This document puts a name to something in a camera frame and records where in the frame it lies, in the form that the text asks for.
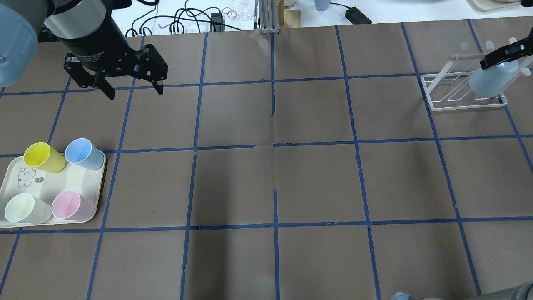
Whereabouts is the pink plastic cup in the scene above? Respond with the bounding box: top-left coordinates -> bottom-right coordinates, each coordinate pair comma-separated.
51,190 -> 96,222

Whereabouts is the black power adapter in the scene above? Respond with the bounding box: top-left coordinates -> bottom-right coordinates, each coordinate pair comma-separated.
345,6 -> 372,25

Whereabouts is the cream serving tray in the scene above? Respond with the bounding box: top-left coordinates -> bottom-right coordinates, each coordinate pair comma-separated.
0,156 -> 107,230

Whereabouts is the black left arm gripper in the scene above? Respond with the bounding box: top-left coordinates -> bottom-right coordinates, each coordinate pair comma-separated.
63,25 -> 168,100

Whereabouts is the yellow plastic cup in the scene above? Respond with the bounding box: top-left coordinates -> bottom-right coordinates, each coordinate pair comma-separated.
23,142 -> 67,173

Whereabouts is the light green plastic cup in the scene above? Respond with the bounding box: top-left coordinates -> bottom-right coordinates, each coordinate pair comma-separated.
4,192 -> 52,224

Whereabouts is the aluminium frame post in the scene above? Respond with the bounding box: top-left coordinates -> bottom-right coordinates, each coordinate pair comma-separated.
257,0 -> 279,34

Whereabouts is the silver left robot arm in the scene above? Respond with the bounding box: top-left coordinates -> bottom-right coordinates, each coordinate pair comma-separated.
0,0 -> 168,100

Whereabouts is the light blue plastic cup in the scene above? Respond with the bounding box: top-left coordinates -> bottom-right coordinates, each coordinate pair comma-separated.
468,60 -> 518,98

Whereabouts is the white wire cup rack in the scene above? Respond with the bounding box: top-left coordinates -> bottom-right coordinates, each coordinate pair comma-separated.
420,38 -> 532,112

